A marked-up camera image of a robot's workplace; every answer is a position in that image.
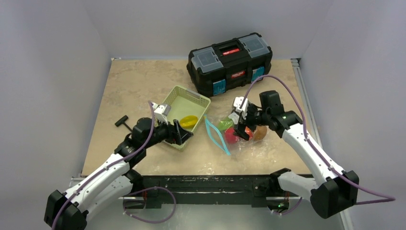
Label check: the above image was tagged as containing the brown fake potato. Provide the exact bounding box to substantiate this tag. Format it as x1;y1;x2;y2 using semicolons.
252;126;268;141

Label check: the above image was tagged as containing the yellow fake fruit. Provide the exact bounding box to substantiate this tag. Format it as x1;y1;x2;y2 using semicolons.
180;115;199;129

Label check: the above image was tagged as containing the red fake strawberry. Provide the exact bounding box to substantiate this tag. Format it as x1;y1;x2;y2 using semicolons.
225;127;239;144

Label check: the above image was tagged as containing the green fake fruit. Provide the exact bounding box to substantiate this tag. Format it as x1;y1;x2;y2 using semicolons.
216;117;234;132

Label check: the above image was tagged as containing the clear zip bag blue seal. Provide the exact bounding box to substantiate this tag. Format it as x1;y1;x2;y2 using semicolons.
203;112;269;156

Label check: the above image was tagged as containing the red yellow fake peach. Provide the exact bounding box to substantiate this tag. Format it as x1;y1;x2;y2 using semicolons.
245;127;253;140

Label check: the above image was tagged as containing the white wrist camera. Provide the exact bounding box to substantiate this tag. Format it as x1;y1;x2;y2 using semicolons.
232;97;249;117
152;103;171;124

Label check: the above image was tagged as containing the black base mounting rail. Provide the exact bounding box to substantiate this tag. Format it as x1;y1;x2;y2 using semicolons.
124;174;296;211

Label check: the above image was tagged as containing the black toolbox with clear lids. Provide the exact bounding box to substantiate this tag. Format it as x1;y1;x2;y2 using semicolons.
186;33;273;97

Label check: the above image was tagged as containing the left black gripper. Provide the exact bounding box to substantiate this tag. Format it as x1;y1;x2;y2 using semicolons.
143;115;192;149

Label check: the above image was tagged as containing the light green perforated plastic basket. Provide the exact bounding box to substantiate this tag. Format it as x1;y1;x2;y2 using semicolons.
162;85;211;151

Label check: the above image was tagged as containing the black T-handle tool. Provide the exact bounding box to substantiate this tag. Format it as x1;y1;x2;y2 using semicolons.
114;115;132;132

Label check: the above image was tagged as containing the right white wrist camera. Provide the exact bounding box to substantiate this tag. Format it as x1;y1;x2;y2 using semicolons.
232;97;249;117

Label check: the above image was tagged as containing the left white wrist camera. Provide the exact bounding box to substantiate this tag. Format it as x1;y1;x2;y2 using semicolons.
152;103;171;124

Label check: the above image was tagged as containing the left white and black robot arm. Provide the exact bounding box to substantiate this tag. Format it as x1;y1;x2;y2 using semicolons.
44;117;193;230

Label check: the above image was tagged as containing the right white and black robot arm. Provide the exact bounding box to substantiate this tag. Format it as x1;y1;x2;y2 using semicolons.
229;91;359;219

